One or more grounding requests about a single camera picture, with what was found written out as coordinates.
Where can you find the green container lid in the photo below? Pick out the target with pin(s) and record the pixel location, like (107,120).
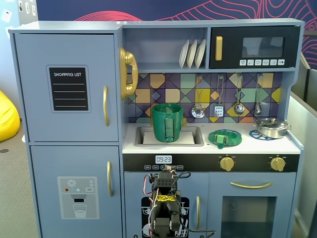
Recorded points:
(232,141)

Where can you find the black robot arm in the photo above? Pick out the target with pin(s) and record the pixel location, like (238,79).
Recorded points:
(164,183)

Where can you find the steel pot lid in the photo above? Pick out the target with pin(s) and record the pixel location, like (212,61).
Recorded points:
(270,122)

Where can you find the green ribbed container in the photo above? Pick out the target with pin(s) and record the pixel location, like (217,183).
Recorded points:
(158,129)

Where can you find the steel skimmer spoon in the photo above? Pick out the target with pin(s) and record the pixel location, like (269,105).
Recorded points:
(198,112)

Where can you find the grey sink basin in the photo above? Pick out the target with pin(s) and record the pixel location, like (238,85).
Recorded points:
(198,136)

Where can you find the steel slotted spatula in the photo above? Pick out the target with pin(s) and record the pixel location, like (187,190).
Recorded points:
(219,110)

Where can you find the gold toy telephone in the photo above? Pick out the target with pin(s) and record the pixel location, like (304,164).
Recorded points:
(128,59)

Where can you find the white plate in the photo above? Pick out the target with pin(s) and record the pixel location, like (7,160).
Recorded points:
(183,55)
(200,53)
(191,54)

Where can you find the blue toy kitchen unit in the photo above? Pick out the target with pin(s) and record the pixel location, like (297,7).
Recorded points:
(161,49)

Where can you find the blue dishwasher door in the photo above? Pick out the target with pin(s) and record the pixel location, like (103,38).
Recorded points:
(133,188)

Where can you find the steel ladle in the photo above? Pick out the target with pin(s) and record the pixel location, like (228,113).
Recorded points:
(239,109)

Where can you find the gold stove knob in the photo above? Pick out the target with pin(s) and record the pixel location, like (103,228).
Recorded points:
(277,164)
(227,163)

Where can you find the black shopping list board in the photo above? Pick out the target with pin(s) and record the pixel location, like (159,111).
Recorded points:
(68,99)

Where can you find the small steel spoon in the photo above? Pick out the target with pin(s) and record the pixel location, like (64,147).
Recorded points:
(258,109)

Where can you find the black microwave door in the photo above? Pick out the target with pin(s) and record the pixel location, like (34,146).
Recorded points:
(230,44)

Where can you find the steel cooking pot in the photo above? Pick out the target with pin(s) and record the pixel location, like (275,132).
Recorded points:
(271,132)

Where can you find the blue oven door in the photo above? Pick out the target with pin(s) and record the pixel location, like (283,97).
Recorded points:
(215,218)

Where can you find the blue fridge door with dispenser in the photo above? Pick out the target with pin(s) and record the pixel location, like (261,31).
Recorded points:
(47,163)

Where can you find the blue fridge door with chalkboard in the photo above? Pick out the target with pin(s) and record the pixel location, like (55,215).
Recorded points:
(32,119)

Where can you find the grey office partition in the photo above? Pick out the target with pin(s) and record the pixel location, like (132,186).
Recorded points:
(304,148)

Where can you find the yellow bean bag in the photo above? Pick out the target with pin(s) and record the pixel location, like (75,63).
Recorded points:
(7,119)

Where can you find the white paper note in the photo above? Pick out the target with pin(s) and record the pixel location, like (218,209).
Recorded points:
(9,32)
(6,15)

